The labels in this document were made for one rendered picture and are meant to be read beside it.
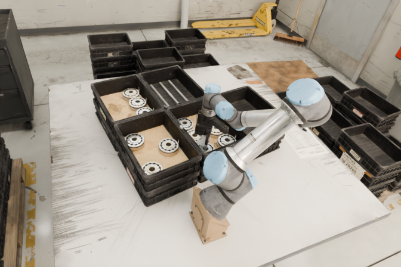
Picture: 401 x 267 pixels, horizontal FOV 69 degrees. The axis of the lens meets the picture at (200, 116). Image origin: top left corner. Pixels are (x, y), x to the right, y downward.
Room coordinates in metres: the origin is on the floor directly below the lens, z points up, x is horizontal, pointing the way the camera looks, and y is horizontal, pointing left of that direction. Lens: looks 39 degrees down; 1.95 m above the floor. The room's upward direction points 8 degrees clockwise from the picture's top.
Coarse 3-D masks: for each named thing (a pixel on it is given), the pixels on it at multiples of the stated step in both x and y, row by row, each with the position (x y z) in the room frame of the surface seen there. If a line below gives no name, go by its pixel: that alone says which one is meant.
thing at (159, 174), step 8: (160, 112) 1.25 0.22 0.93; (128, 120) 1.14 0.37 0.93; (120, 136) 1.02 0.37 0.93; (184, 136) 1.08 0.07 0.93; (192, 144) 1.03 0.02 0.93; (128, 152) 0.93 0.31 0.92; (136, 160) 0.88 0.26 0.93; (192, 160) 0.92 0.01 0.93; (168, 168) 0.86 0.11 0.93; (176, 168) 0.87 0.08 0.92; (144, 176) 0.80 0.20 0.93; (152, 176) 0.80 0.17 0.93; (160, 176) 0.82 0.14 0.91
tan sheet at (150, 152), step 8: (152, 128) 1.21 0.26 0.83; (160, 128) 1.22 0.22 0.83; (144, 136) 1.14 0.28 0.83; (152, 136) 1.15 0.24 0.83; (160, 136) 1.15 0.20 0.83; (168, 136) 1.16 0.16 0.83; (144, 144) 1.08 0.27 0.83; (152, 144) 1.09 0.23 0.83; (136, 152) 1.02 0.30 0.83; (144, 152) 1.03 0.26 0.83; (152, 152) 1.03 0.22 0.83; (144, 160) 0.97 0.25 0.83; (152, 160) 0.98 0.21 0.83; (160, 160) 0.99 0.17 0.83; (168, 160) 0.99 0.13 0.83; (176, 160) 1.00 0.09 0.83; (184, 160) 1.01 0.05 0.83
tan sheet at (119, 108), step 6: (108, 96) 1.45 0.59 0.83; (114, 96) 1.46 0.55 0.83; (120, 96) 1.47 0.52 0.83; (108, 102) 1.39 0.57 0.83; (114, 102) 1.40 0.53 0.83; (120, 102) 1.41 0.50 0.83; (126, 102) 1.42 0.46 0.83; (108, 108) 1.33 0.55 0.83; (114, 108) 1.34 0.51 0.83; (120, 108) 1.35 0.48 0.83; (126, 108) 1.35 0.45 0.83; (114, 114) 1.28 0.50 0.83; (120, 114) 1.29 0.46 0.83; (126, 114) 1.30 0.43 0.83; (132, 114) 1.31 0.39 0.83; (114, 120) 1.23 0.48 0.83
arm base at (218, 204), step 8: (200, 192) 0.77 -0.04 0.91; (208, 192) 0.76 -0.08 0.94; (216, 192) 0.75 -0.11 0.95; (208, 200) 0.72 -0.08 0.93; (216, 200) 0.72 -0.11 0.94; (224, 200) 0.72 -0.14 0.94; (208, 208) 0.70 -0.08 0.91; (216, 208) 0.71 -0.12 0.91; (224, 208) 0.71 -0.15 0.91; (216, 216) 0.68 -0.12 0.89; (224, 216) 0.70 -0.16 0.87
